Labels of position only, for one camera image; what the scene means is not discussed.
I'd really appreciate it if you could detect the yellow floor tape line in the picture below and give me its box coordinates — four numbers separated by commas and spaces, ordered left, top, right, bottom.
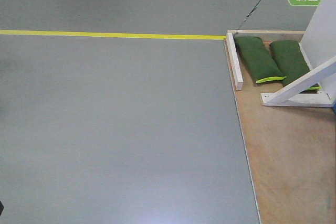
1, 30, 226, 40

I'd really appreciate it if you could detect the plywood base platform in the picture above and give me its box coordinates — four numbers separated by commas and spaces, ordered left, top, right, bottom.
233, 31, 335, 223

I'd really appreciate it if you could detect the white wooden door frame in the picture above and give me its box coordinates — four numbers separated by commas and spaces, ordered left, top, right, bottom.
260, 0, 335, 108

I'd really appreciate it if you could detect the white wooden edge beam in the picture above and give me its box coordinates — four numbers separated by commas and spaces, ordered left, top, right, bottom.
226, 30, 244, 91

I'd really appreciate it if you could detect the blue door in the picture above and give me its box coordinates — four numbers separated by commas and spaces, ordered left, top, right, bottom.
332, 102, 336, 116

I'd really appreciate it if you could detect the green sandbag left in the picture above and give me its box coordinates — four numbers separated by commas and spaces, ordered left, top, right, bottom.
234, 36, 287, 84

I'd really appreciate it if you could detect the green sandbag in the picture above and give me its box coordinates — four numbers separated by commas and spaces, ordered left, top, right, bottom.
234, 36, 287, 84
269, 40, 310, 87

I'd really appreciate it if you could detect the black cable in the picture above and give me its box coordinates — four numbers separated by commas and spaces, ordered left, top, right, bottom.
235, 0, 285, 31

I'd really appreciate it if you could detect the green sandbag right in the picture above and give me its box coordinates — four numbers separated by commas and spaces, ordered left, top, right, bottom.
269, 40, 310, 87

